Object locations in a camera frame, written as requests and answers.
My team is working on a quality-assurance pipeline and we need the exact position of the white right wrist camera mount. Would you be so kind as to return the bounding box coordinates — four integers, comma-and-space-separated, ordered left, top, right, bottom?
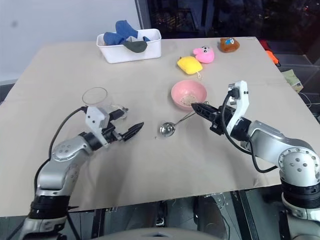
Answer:
226, 80, 251, 138

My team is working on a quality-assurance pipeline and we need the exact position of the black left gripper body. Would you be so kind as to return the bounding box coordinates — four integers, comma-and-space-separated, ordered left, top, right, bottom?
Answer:
101, 112, 126, 144

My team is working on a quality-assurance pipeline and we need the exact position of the metal spoon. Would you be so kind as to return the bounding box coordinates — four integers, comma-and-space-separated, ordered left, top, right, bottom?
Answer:
159, 100, 210, 139

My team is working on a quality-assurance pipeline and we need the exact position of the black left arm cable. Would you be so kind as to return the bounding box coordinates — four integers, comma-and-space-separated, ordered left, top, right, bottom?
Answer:
33, 106, 89, 201

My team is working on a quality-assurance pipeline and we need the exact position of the clear glass mug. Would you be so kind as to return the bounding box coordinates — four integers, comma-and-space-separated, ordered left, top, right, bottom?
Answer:
81, 86, 129, 121

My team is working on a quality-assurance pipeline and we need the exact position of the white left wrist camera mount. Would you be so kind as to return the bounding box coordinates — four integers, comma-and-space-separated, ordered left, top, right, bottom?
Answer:
84, 105, 111, 149

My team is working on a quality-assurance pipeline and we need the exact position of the pale green paper packet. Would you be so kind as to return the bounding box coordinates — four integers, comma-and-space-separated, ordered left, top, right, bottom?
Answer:
283, 69, 304, 94

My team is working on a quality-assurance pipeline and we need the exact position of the pink plush toy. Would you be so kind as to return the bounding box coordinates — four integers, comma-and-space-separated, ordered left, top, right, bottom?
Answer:
192, 44, 216, 65

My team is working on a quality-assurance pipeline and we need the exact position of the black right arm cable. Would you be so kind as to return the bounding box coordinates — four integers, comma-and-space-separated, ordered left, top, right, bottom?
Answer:
221, 87, 280, 174

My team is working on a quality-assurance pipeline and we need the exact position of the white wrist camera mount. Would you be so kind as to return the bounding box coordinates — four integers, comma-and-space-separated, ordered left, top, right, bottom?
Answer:
226, 80, 251, 138
84, 105, 111, 149

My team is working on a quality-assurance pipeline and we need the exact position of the white plastic bin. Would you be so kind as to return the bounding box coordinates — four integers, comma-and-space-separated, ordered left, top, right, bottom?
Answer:
96, 28, 163, 65

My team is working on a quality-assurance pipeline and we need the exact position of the yellow plush toy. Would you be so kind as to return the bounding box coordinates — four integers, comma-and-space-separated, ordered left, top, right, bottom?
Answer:
176, 55, 204, 81

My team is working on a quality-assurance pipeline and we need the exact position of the dark grey cloth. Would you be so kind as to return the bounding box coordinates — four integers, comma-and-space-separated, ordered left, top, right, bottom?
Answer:
122, 39, 149, 55

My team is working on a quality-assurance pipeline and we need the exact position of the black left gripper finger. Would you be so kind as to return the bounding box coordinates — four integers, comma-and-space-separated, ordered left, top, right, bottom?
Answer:
112, 106, 130, 120
121, 121, 146, 142

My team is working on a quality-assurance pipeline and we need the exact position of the blue cloth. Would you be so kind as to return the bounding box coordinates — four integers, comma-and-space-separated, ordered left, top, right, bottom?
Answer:
103, 20, 151, 47

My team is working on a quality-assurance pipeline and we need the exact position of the pink bowl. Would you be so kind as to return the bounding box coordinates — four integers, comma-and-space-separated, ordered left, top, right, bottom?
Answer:
170, 80, 208, 110

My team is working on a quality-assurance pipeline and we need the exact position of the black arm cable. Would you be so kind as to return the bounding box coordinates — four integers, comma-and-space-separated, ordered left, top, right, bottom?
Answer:
33, 106, 89, 201
221, 87, 280, 174

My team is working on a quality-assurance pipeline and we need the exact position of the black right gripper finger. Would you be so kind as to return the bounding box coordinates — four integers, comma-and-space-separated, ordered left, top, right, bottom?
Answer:
191, 101, 221, 115
193, 106, 218, 124

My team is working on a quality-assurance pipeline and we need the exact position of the orange object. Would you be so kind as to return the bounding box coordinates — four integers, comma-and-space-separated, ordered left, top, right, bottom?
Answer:
265, 49, 280, 67

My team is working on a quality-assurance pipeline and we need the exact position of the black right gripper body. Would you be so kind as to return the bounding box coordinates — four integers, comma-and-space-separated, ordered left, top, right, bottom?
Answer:
209, 104, 237, 136

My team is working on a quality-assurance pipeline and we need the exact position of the brown plush toy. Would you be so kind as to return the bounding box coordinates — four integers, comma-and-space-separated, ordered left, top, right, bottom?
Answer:
219, 37, 241, 54

